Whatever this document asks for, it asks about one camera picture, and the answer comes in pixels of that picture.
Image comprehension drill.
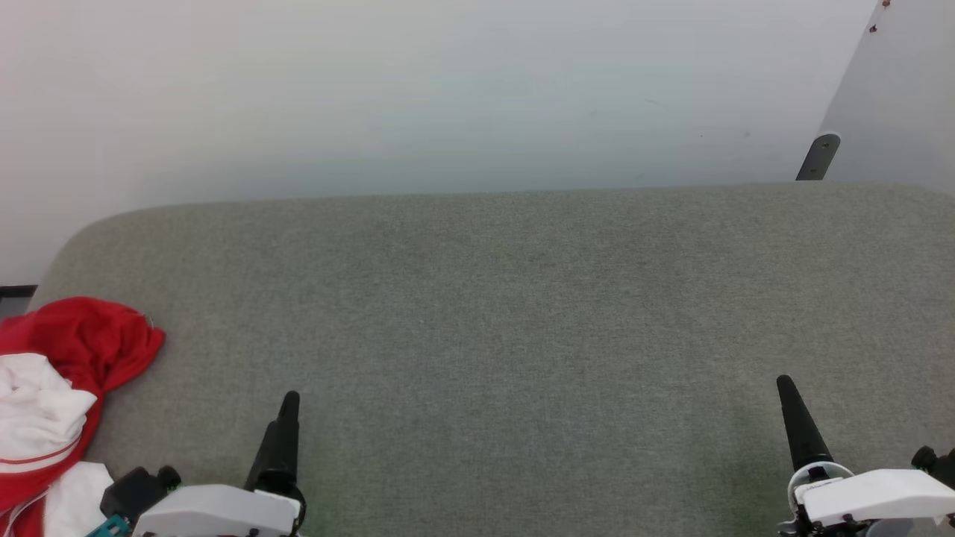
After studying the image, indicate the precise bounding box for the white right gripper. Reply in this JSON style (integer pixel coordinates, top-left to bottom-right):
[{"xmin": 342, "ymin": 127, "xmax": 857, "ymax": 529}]
[{"xmin": 777, "ymin": 375, "xmax": 955, "ymax": 537}]

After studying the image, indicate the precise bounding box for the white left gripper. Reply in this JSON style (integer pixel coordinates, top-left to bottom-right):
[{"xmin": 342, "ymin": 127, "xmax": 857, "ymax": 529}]
[{"xmin": 133, "ymin": 391, "xmax": 307, "ymax": 537}]

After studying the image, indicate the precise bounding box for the red and white jersey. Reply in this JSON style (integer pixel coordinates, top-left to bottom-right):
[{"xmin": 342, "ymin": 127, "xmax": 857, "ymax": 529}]
[{"xmin": 0, "ymin": 297, "xmax": 166, "ymax": 537}]

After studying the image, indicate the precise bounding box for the grey fabric couch cushion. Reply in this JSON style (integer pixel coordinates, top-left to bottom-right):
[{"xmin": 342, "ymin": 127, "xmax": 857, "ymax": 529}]
[{"xmin": 26, "ymin": 183, "xmax": 955, "ymax": 537}]

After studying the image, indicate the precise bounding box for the dark grey metal wall bracket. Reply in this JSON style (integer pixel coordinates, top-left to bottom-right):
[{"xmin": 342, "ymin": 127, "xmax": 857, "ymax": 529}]
[{"xmin": 795, "ymin": 133, "xmax": 842, "ymax": 182}]

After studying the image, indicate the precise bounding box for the white slanted wall panel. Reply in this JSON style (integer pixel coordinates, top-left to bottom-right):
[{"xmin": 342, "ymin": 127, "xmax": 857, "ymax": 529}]
[{"xmin": 817, "ymin": 0, "xmax": 955, "ymax": 195}]

